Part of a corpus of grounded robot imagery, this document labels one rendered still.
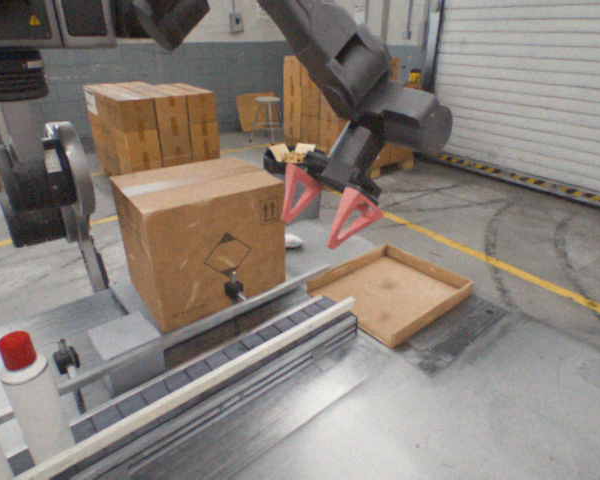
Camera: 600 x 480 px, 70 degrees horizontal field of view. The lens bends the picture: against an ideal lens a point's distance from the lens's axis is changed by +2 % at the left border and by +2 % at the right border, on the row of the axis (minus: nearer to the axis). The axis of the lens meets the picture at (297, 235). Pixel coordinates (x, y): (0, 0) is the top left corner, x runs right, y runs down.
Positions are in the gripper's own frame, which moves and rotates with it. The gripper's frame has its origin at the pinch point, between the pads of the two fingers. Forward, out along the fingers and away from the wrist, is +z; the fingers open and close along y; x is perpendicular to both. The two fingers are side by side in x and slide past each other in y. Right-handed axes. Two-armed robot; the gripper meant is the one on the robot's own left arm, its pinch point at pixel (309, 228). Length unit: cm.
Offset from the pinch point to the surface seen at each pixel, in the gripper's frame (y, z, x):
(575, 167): -101, -167, 345
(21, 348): -10.0, 29.3, -20.4
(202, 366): -14.8, 30.1, 10.0
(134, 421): -7.4, 36.1, -2.7
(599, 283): -25, -65, 266
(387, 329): -5.9, 9.4, 42.3
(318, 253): -41, 4, 51
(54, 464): -6.8, 42.5, -10.7
